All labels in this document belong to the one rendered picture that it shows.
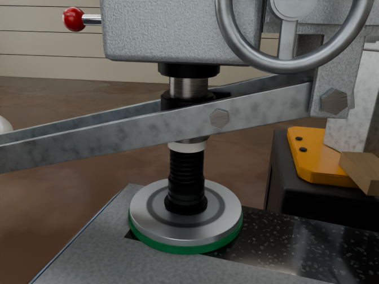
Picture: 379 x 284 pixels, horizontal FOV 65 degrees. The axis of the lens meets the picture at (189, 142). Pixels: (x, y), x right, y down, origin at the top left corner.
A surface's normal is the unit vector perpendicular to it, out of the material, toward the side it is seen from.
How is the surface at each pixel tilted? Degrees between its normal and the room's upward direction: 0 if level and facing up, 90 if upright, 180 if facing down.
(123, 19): 90
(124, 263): 0
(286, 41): 90
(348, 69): 90
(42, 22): 90
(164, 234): 0
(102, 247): 0
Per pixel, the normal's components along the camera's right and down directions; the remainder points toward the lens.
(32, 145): -0.14, 0.36
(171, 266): 0.03, -0.93
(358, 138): -0.95, 0.09
